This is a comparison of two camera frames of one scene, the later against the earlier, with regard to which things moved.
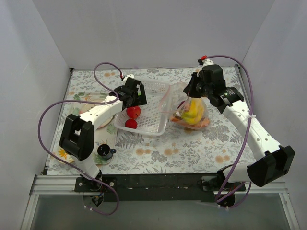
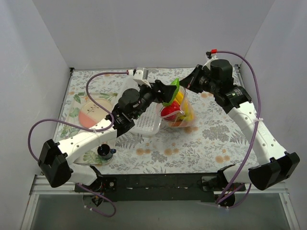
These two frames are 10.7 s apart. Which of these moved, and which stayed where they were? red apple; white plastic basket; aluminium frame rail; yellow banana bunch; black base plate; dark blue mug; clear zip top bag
Moved: red apple; yellow banana bunch; clear zip top bag
Stayed: black base plate; dark blue mug; aluminium frame rail; white plastic basket
